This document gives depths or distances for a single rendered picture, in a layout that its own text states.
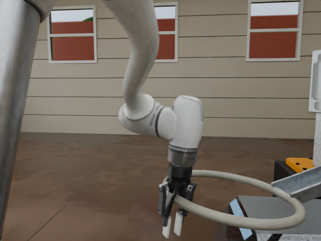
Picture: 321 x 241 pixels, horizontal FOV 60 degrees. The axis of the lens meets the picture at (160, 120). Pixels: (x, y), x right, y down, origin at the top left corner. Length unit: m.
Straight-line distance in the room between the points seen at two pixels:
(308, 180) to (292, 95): 6.23
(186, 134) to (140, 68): 0.26
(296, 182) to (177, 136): 0.62
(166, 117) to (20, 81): 0.47
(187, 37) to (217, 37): 0.73
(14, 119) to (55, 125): 7.71
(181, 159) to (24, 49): 0.53
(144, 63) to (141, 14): 0.14
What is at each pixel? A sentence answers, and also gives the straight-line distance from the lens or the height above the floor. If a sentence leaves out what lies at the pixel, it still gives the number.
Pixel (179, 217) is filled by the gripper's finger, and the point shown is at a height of 0.92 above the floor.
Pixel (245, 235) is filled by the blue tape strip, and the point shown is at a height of 0.80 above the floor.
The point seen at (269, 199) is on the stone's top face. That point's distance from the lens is 1.40.
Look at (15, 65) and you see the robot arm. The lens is 0.48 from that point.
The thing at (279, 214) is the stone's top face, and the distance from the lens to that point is 1.27.
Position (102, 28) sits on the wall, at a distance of 7.66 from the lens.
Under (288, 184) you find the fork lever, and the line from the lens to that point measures 1.25.
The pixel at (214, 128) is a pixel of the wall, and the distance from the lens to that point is 7.23.
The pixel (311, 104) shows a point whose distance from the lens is 2.13.
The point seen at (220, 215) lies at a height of 0.98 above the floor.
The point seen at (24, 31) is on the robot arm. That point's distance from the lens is 0.51.
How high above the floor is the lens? 1.34
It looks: 8 degrees down
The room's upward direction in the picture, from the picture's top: straight up
